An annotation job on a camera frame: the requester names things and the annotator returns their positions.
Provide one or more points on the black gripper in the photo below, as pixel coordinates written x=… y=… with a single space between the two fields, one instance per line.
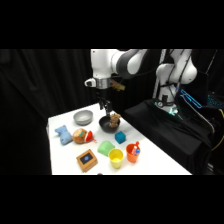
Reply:
x=103 y=95

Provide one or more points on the teal blue cube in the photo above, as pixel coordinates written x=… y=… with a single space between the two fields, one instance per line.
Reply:
x=120 y=137

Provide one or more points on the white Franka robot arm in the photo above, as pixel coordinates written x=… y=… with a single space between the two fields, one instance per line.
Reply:
x=103 y=63

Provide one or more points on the orange block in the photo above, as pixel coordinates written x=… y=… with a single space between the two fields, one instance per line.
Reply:
x=81 y=135

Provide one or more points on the wooden block with dark face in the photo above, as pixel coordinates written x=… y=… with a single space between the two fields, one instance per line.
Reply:
x=87 y=160

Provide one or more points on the tiger striped plush toy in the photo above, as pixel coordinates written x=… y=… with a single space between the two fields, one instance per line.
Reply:
x=114 y=120

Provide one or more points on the black bowl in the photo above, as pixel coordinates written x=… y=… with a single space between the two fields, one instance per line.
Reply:
x=105 y=125

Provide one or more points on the grey metal bowl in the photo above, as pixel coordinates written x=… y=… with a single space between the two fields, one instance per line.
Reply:
x=83 y=117

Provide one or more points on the red white marker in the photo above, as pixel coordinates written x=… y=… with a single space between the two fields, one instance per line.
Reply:
x=135 y=149

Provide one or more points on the yellow plastic cup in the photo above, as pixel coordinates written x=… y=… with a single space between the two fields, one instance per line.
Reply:
x=116 y=158

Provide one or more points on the orange plastic cup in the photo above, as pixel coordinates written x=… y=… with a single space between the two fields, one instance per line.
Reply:
x=130 y=155

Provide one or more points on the black cloth covered stand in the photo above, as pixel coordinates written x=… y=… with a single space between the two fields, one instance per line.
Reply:
x=163 y=133

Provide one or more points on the cyan lit keyboard device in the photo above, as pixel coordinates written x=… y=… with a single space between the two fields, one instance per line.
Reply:
x=215 y=100

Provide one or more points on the tan wrist mount piece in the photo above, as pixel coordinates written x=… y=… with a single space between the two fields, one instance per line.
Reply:
x=118 y=85

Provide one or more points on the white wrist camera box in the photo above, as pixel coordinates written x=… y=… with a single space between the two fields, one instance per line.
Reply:
x=90 y=82

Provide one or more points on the blue lit frame device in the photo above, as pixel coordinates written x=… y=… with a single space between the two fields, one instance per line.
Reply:
x=191 y=97

